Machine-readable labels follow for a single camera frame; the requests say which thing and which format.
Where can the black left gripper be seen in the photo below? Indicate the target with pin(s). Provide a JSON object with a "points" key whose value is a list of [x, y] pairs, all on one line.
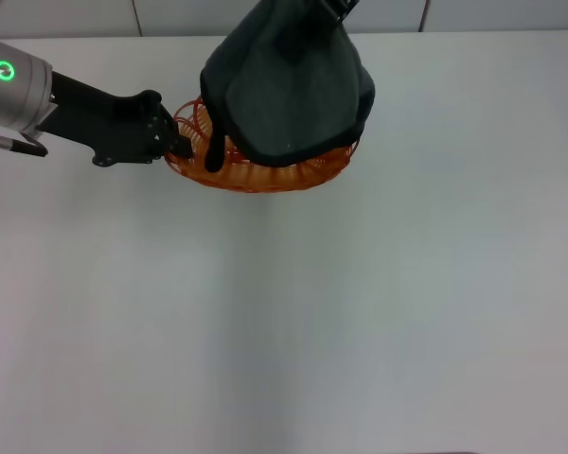
{"points": [[109, 132]]}

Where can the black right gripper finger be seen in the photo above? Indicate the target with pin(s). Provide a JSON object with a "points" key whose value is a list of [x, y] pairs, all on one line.
{"points": [[341, 7]]}

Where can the orange plastic woven basket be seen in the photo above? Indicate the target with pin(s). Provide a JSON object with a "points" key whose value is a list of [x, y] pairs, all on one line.
{"points": [[265, 179]]}

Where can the dark grey towel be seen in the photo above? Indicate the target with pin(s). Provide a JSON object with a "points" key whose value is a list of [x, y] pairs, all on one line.
{"points": [[289, 85]]}

